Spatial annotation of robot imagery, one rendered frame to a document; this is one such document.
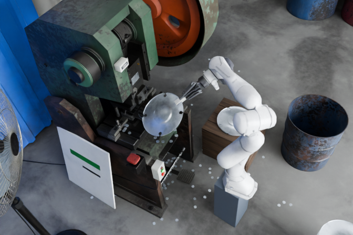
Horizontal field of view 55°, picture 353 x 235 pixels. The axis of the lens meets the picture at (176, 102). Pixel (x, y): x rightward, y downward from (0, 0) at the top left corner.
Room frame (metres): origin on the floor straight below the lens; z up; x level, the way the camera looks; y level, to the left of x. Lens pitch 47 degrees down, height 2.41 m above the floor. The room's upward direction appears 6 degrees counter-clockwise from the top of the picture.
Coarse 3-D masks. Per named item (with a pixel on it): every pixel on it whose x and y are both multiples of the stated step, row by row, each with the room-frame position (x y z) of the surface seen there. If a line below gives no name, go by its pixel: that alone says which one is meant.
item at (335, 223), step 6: (330, 222) 0.79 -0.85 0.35; (336, 222) 0.78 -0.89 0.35; (342, 222) 0.78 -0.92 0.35; (348, 222) 0.77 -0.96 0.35; (324, 228) 0.76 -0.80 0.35; (330, 228) 0.75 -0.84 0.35; (336, 228) 0.75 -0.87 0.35; (342, 228) 0.74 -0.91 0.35; (348, 228) 0.74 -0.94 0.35; (324, 234) 0.72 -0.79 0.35; (330, 234) 0.72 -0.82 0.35; (336, 234) 0.71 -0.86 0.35; (342, 234) 0.71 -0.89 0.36; (348, 234) 0.70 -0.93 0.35
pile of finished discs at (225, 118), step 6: (228, 108) 1.79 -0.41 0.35; (234, 108) 1.78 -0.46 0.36; (240, 108) 1.77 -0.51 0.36; (222, 114) 1.73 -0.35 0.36; (228, 114) 1.72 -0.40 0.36; (234, 114) 1.71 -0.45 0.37; (222, 120) 1.67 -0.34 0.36; (228, 120) 1.66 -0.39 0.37; (222, 126) 1.61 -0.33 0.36; (228, 126) 1.60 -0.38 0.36; (228, 132) 1.55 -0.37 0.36; (234, 132) 1.54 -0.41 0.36
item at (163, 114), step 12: (156, 96) 1.52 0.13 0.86; (168, 96) 1.48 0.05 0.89; (156, 108) 1.44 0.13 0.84; (168, 108) 1.40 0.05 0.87; (180, 108) 1.37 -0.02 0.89; (144, 120) 1.39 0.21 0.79; (156, 120) 1.35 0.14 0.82; (168, 120) 1.33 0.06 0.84; (180, 120) 1.29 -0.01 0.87; (156, 132) 1.28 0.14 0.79; (168, 132) 1.25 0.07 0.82
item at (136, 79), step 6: (132, 60) 1.53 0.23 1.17; (138, 60) 1.54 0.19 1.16; (132, 66) 1.49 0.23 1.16; (138, 66) 1.53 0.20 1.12; (132, 72) 1.48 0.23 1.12; (138, 72) 1.52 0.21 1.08; (132, 78) 1.47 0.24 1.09; (138, 78) 1.51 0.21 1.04; (132, 84) 1.46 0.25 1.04; (138, 84) 1.50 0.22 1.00; (138, 90) 1.48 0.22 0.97; (144, 90) 1.49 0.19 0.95; (138, 96) 1.44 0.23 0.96; (144, 96) 1.49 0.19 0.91; (126, 102) 1.45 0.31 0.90; (132, 102) 1.43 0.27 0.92; (138, 102) 1.43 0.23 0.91
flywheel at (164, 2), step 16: (144, 0) 1.81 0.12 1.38; (160, 0) 1.79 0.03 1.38; (176, 0) 1.73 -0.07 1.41; (192, 0) 1.64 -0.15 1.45; (160, 16) 1.80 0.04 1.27; (176, 16) 1.74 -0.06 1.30; (192, 16) 1.64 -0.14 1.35; (160, 32) 1.81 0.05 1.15; (176, 32) 1.74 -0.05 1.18; (192, 32) 1.64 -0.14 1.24; (160, 48) 1.78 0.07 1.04; (176, 48) 1.71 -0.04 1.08
